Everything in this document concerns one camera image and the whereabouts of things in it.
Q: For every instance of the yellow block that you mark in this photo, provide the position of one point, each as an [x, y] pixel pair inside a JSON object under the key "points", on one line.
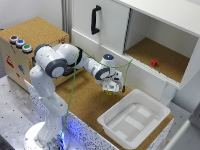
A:
{"points": [[109, 93]]}

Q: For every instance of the green button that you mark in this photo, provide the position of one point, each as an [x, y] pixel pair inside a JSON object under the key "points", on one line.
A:
{"points": [[27, 48]]}

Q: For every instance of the white plastic box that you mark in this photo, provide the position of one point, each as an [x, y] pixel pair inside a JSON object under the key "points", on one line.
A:
{"points": [[135, 118]]}

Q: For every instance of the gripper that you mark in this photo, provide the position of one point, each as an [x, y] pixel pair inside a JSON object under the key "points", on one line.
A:
{"points": [[111, 85]]}

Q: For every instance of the red button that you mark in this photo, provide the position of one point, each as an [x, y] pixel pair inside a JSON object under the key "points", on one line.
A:
{"points": [[14, 39]]}

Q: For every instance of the wooden drawer box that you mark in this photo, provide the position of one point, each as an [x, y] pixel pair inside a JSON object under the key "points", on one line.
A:
{"points": [[23, 43]]}

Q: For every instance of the blue button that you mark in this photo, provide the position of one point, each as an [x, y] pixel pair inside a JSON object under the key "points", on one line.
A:
{"points": [[20, 42]]}

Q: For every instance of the pink block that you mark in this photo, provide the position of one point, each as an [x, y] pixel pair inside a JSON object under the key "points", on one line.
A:
{"points": [[154, 62]]}

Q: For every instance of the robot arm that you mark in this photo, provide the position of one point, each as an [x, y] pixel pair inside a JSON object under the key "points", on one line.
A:
{"points": [[50, 86]]}

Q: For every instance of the white cabinet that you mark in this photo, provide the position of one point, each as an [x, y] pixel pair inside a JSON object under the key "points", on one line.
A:
{"points": [[156, 43]]}

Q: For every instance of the white sliding door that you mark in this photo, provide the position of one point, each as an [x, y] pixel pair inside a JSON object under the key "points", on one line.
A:
{"points": [[110, 23]]}

